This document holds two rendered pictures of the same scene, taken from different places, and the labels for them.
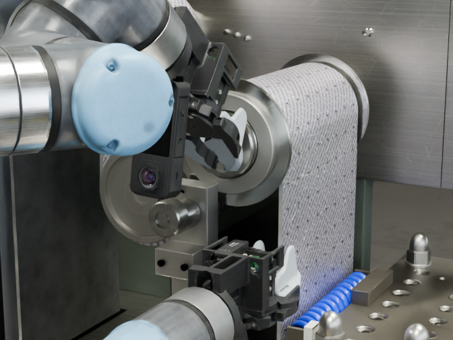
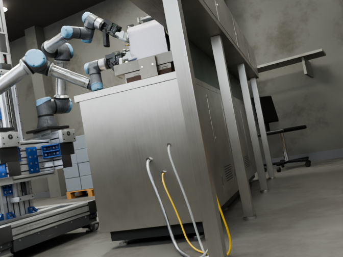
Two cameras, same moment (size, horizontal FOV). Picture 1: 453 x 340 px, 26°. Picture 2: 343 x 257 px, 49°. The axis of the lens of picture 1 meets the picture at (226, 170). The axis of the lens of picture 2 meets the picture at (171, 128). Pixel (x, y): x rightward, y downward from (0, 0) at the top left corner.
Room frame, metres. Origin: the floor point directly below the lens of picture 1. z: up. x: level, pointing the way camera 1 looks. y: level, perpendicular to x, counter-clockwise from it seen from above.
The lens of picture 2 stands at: (0.83, -2.39, 0.48)
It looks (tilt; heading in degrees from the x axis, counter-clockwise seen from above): 4 degrees up; 81
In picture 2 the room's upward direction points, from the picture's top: 10 degrees counter-clockwise
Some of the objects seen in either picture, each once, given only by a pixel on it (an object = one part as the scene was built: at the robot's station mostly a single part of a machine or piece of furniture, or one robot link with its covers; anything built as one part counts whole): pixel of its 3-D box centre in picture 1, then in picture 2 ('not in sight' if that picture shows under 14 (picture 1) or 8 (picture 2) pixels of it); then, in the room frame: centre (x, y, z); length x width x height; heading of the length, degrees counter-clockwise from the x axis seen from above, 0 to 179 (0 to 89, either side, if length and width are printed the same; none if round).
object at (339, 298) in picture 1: (333, 307); not in sight; (1.15, -0.13, 1.03); 0.21 x 0.04 x 0.03; 152
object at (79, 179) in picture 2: not in sight; (98, 163); (0.59, 4.30, 0.51); 1.03 x 0.68 x 1.02; 142
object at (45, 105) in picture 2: not in sight; (45, 106); (0.41, 0.55, 0.98); 0.13 x 0.12 x 0.14; 33
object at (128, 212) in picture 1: (193, 173); not in sight; (1.25, 0.04, 1.18); 0.26 x 0.12 x 0.12; 152
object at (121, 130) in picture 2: not in sight; (198, 153); (1.57, 0.80, 0.43); 2.52 x 0.64 x 0.86; 62
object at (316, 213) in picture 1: (319, 238); (149, 51); (1.16, -0.12, 1.11); 0.23 x 0.01 x 0.18; 152
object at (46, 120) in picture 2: not in sight; (46, 121); (0.40, 0.55, 0.87); 0.15 x 0.15 x 0.10
